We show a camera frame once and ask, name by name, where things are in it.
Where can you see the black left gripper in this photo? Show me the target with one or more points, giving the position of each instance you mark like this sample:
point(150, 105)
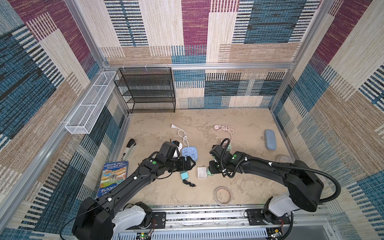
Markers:
point(187, 167)

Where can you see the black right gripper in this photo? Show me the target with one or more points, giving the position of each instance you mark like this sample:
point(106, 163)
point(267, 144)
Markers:
point(212, 169)

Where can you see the green plug adapter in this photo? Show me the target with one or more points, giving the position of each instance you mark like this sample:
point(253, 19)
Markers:
point(229, 147)
point(208, 173)

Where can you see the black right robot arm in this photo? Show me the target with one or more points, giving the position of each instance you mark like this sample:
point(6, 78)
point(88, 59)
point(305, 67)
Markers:
point(306, 187)

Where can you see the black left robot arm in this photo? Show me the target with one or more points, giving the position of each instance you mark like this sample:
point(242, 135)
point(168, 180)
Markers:
point(103, 218)

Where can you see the blue square power strip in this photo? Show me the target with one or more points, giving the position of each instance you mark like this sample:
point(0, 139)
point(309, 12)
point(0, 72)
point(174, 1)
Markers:
point(190, 152)

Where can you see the white square charger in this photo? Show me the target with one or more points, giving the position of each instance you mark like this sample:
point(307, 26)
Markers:
point(202, 172)

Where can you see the clear tape roll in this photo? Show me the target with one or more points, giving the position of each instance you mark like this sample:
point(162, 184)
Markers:
point(223, 196)

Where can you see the black grey stapler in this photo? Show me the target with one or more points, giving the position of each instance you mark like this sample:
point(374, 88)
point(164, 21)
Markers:
point(131, 146)

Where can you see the blue fabric glasses case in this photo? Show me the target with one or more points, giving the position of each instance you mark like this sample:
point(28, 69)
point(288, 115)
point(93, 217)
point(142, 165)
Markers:
point(270, 140)

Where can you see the transparent tape roll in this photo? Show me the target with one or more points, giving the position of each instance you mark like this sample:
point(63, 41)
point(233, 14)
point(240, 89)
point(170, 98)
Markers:
point(284, 159)

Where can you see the blue children's book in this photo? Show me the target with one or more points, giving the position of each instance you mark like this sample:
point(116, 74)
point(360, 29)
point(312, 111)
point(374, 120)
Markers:
point(112, 175)

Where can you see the teal charger with black cable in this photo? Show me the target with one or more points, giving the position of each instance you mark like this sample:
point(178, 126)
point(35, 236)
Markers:
point(185, 177)

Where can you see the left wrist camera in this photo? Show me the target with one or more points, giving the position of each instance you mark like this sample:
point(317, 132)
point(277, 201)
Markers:
point(177, 152)

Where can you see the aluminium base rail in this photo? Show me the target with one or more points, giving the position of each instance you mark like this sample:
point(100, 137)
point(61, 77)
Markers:
point(233, 222)

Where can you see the black wire shelf rack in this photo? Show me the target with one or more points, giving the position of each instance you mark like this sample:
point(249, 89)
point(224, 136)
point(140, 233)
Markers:
point(147, 90)

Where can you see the white wire wall basket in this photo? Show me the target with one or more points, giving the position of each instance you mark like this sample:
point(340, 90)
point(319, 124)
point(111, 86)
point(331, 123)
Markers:
point(87, 113)

